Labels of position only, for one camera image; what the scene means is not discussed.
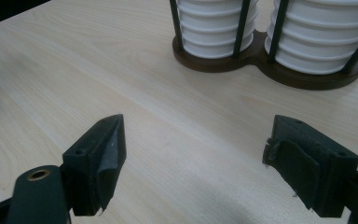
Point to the short stack of white cups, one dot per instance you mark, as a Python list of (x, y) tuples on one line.
[(211, 31)]

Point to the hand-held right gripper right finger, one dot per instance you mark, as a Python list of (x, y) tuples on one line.
[(317, 168)]

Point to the dark wooden cup holder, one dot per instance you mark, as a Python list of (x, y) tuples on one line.
[(254, 62)]

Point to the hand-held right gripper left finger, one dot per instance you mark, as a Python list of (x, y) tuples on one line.
[(90, 161)]

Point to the tall stack of white cups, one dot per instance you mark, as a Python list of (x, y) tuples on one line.
[(317, 37)]

